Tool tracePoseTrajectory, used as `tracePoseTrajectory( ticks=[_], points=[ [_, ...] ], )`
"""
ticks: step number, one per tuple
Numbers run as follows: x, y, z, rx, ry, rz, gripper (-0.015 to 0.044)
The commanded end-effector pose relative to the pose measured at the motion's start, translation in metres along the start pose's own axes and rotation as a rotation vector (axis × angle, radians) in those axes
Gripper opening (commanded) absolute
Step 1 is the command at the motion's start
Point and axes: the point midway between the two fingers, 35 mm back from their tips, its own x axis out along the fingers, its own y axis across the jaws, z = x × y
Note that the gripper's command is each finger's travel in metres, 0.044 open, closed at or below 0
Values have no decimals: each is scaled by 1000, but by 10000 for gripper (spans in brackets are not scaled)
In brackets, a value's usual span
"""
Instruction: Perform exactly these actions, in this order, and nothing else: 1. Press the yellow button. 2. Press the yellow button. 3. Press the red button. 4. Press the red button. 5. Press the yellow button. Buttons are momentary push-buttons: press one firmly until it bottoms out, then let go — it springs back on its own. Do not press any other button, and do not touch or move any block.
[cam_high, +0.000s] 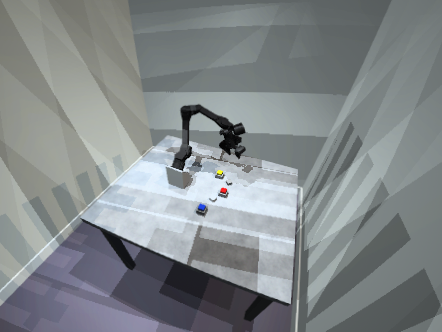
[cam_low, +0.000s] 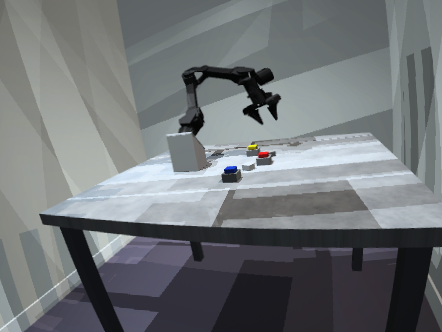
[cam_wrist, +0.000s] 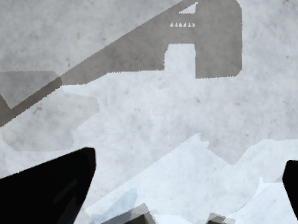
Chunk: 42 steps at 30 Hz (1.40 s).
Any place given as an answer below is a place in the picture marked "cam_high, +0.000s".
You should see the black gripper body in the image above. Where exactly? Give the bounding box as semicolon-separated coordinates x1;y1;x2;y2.
219;137;246;155

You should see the red button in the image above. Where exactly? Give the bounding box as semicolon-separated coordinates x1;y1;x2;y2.
218;188;228;198

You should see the blue button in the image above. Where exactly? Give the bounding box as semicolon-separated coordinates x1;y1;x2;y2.
196;204;207;216

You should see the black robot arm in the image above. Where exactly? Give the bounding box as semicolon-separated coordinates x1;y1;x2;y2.
170;105;246;171

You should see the yellow button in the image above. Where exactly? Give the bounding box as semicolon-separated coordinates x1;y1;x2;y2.
215;170;224;179

